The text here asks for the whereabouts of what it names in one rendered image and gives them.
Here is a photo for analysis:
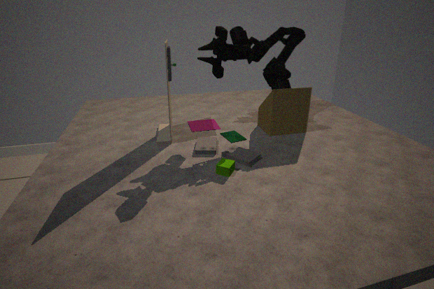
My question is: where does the dark green flat square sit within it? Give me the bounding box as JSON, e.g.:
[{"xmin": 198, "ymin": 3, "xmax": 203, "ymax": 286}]
[{"xmin": 220, "ymin": 131, "xmax": 247, "ymax": 143}]

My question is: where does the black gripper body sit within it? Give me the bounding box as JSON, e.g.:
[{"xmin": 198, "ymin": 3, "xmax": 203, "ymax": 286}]
[{"xmin": 212, "ymin": 27, "xmax": 239, "ymax": 78}]

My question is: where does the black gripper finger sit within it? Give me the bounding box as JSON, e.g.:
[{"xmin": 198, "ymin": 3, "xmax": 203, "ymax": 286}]
[
  {"xmin": 198, "ymin": 56, "xmax": 218, "ymax": 69},
  {"xmin": 198, "ymin": 38, "xmax": 219, "ymax": 50}
]

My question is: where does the magenta square mat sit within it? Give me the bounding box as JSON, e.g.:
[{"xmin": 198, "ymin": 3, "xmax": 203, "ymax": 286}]
[{"xmin": 188, "ymin": 119, "xmax": 221, "ymax": 132}]

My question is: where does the small green cube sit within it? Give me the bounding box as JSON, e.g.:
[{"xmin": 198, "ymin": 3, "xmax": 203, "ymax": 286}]
[{"xmin": 216, "ymin": 158, "xmax": 235, "ymax": 177}]

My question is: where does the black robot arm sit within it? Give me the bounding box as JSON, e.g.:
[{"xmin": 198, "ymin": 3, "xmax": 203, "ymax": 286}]
[{"xmin": 230, "ymin": 27, "xmax": 306, "ymax": 90}]

